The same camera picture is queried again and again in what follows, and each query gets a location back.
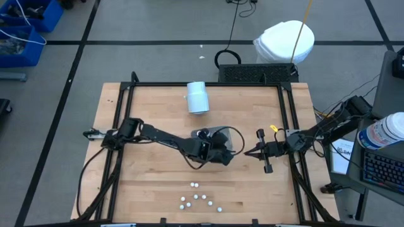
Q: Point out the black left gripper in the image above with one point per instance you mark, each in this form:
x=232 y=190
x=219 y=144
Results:
x=221 y=151

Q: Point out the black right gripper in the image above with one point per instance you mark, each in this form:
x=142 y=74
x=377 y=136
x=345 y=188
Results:
x=273 y=149

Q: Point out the large purple-capped coloring bottle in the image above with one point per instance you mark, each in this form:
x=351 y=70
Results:
x=199 y=134

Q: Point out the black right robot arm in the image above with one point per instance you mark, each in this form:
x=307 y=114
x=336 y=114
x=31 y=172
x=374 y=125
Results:
x=331 y=123

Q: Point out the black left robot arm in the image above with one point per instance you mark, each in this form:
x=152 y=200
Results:
x=167 y=138

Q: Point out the black perforated computer case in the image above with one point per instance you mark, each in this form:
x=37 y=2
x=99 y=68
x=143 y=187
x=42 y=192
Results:
x=252 y=74

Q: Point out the white label strip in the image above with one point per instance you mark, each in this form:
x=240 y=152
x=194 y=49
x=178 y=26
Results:
x=288 y=225
x=118 y=225

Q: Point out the dark desk caster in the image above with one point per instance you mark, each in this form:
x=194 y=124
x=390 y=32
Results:
x=329 y=188

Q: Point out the white printed paper sheet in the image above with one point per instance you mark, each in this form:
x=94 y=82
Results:
x=342 y=160

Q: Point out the dark grey operator desk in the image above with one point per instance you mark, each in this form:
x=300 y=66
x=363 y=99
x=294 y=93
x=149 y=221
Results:
x=355 y=170

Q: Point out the white bagged trash bin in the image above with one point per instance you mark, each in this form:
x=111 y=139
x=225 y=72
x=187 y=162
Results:
x=277 y=41

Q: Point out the white wipes canister blue label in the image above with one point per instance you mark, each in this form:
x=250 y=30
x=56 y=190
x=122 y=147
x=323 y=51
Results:
x=382 y=130

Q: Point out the black backlit keyboard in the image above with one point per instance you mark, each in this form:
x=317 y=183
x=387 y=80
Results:
x=385 y=170

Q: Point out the grey cart top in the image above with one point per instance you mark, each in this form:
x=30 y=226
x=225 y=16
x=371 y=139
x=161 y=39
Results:
x=388 y=88

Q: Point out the black electronic device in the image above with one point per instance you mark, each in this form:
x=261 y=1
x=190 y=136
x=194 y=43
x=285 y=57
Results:
x=399 y=63

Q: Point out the blue plastic storage bin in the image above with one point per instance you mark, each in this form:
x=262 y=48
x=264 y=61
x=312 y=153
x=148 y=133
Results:
x=53 y=15
x=28 y=56

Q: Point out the grey metal bar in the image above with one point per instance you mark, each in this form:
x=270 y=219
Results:
x=12 y=77

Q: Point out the black frame clamp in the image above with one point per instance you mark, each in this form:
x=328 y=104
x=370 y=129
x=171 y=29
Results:
x=255 y=221
x=163 y=220

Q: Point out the black aluminium rig frame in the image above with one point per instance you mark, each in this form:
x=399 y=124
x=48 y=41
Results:
x=252 y=84

